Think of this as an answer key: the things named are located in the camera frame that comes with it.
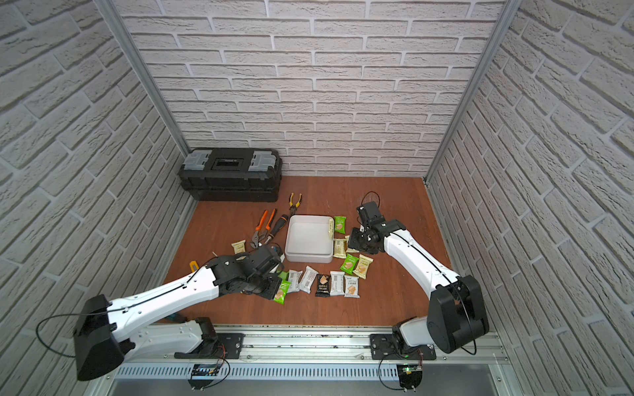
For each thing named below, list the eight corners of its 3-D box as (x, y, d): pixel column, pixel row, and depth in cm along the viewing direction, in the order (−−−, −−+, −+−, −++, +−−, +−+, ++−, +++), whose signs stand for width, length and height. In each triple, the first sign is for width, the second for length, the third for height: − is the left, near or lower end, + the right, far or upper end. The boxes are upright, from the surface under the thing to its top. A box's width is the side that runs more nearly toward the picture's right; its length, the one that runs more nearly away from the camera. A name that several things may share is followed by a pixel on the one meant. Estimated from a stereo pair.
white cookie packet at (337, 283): (330, 295, 86) (330, 293, 84) (330, 273, 91) (330, 270, 90) (345, 295, 86) (345, 293, 84) (344, 273, 91) (344, 271, 90)
